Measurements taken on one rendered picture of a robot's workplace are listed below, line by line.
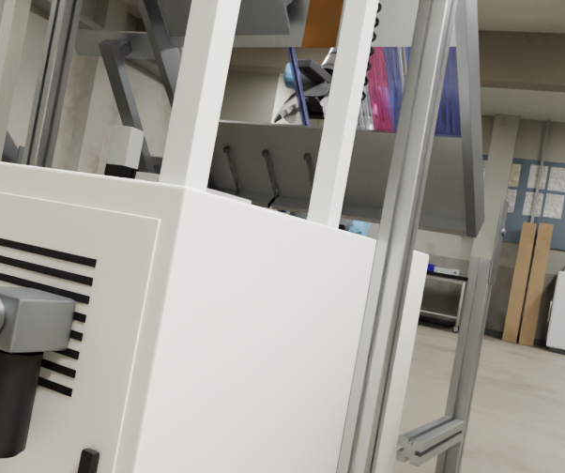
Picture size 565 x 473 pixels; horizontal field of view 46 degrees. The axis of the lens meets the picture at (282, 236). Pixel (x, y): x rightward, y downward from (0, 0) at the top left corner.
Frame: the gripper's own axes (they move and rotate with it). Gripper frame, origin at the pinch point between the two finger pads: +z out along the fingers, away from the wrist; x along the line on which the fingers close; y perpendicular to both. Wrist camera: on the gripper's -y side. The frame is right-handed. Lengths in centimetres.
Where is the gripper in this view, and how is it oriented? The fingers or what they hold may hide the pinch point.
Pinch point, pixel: (298, 122)
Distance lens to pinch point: 165.3
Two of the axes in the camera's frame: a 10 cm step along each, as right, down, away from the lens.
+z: -4.1, 7.7, -4.9
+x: -8.5, -1.4, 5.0
